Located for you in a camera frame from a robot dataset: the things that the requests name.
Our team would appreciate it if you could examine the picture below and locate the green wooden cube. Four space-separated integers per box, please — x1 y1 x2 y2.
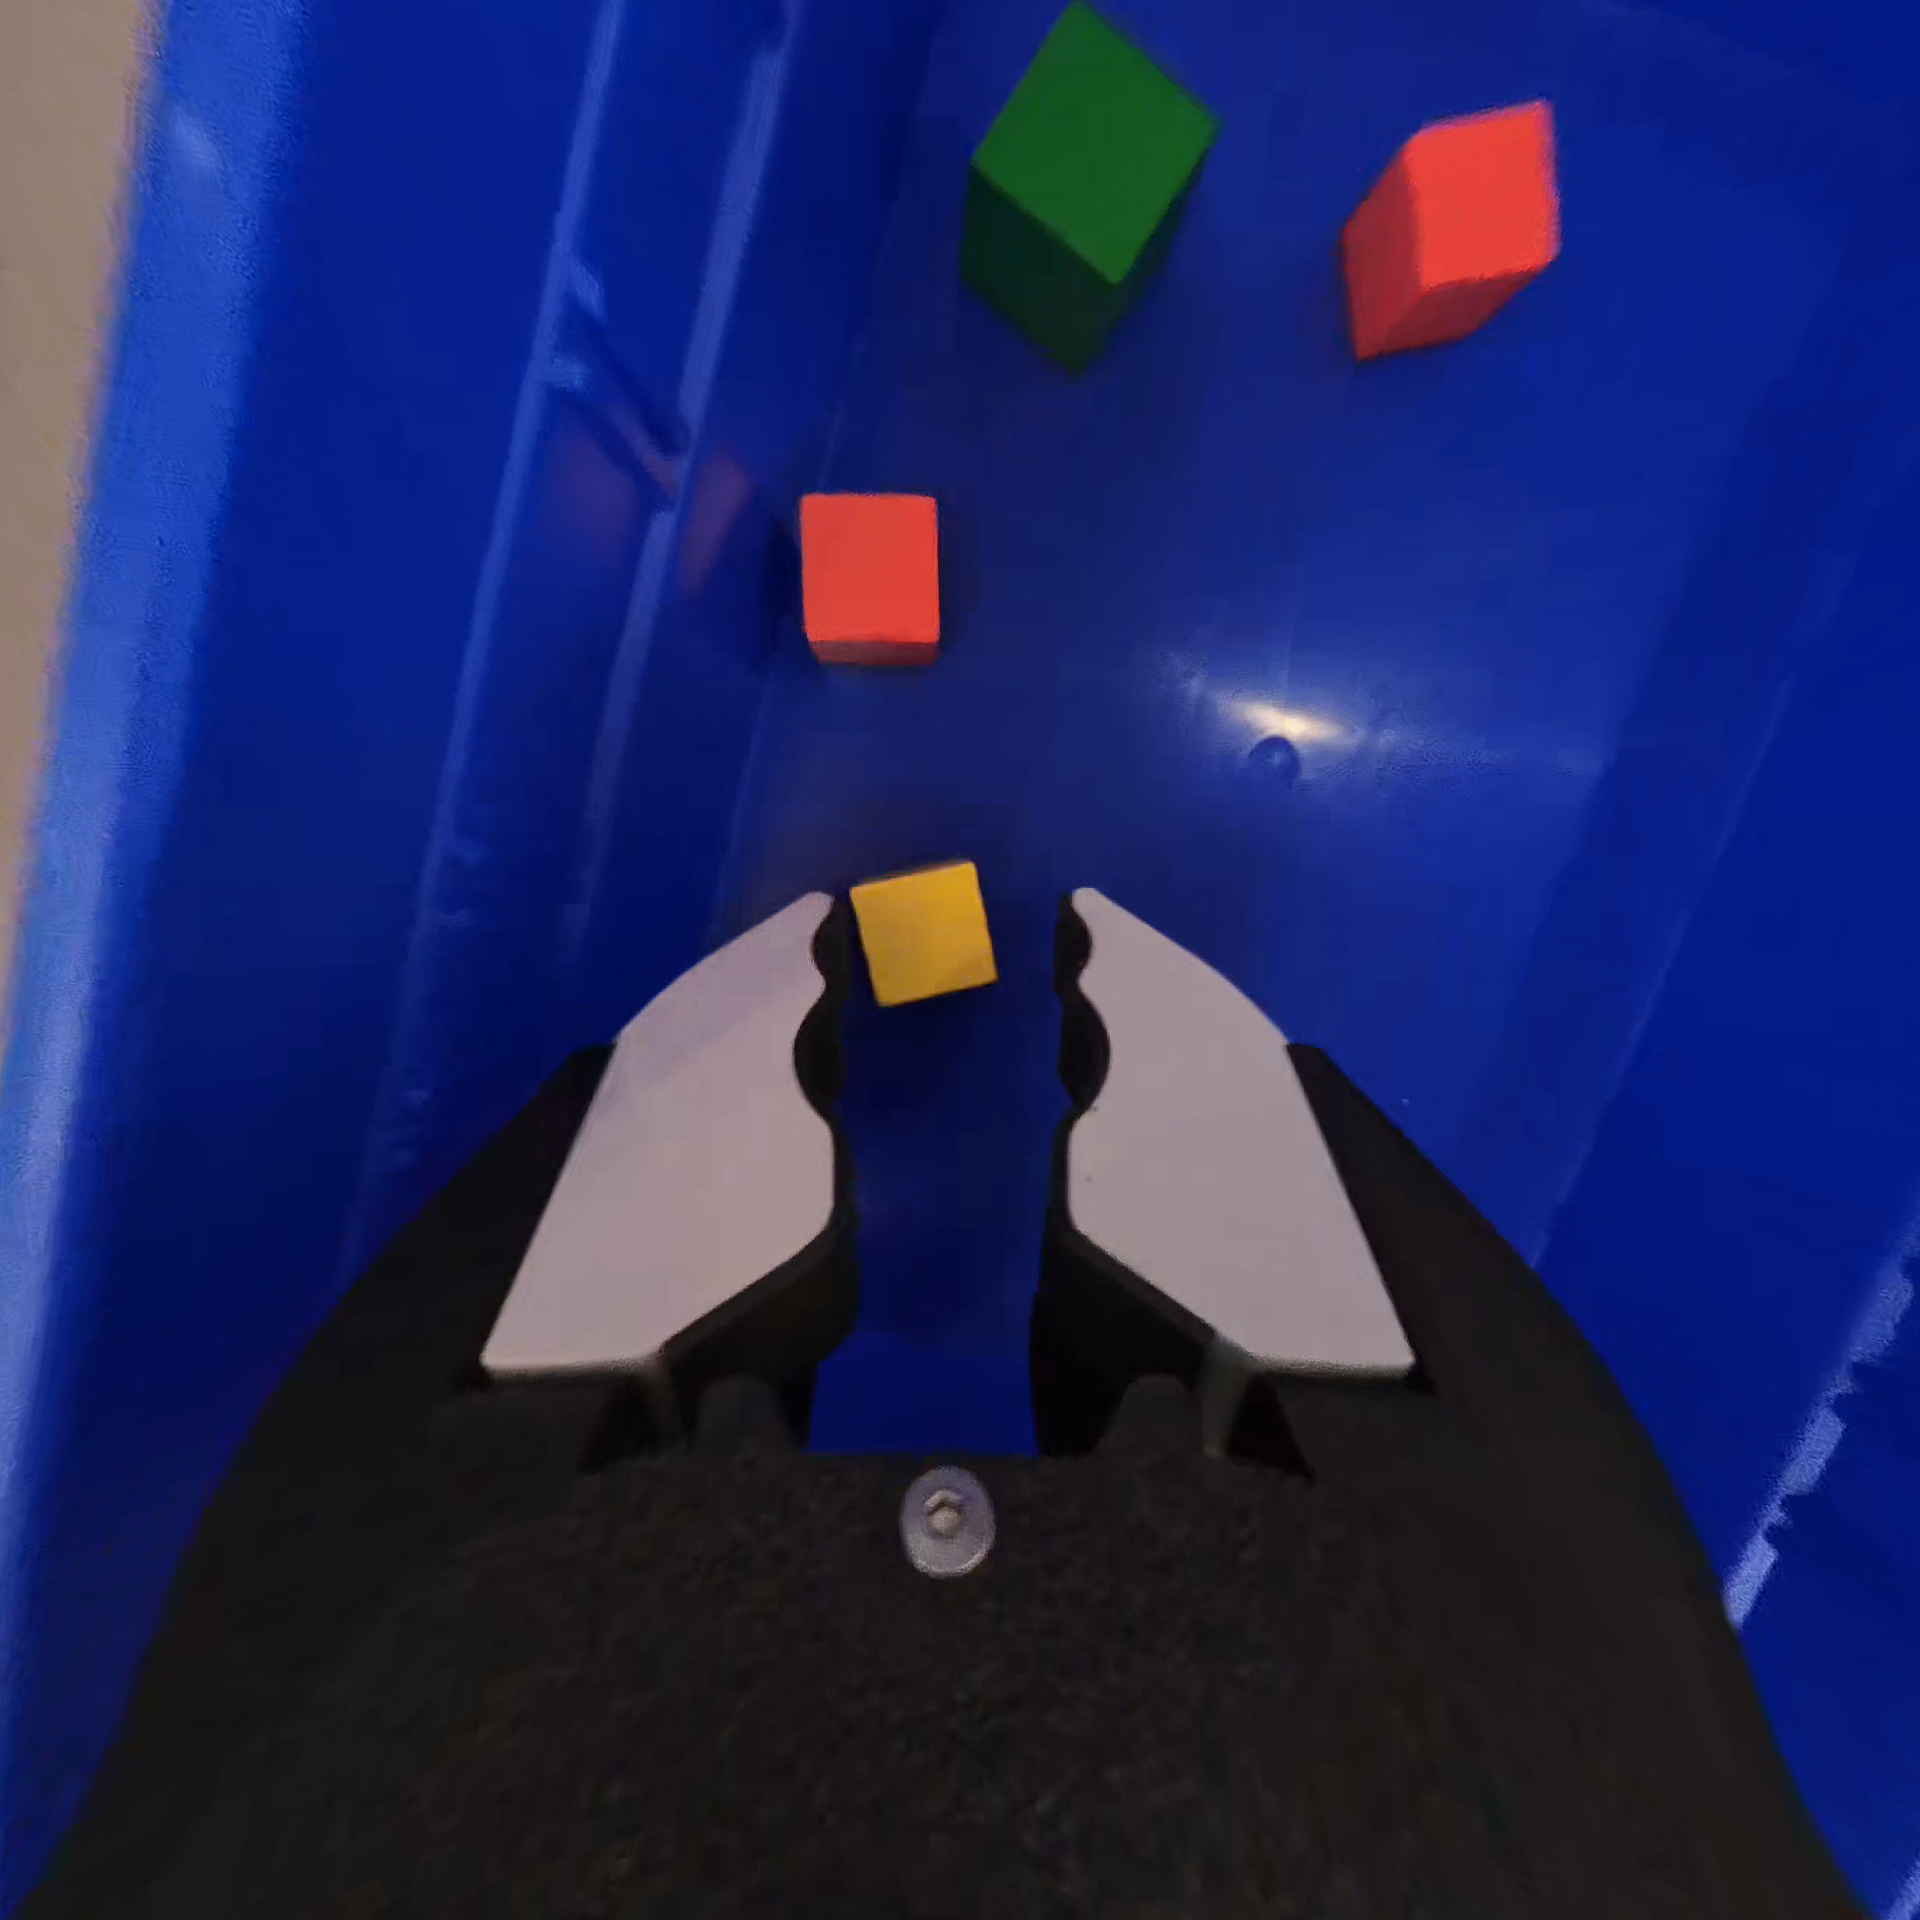
963 0 1221 373

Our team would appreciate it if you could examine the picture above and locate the red wooden cube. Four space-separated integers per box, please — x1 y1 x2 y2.
1339 100 1562 361
798 491 942 666

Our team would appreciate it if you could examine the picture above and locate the yellow wooden cube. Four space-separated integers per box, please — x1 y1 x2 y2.
848 858 997 1007

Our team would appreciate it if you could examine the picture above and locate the blue plastic bin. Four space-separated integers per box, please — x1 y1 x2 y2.
0 0 1920 1920

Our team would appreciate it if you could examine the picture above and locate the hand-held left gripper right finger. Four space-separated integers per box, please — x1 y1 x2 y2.
1033 888 1417 1457

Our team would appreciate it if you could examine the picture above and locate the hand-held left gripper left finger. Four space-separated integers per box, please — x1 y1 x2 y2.
481 892 859 1448

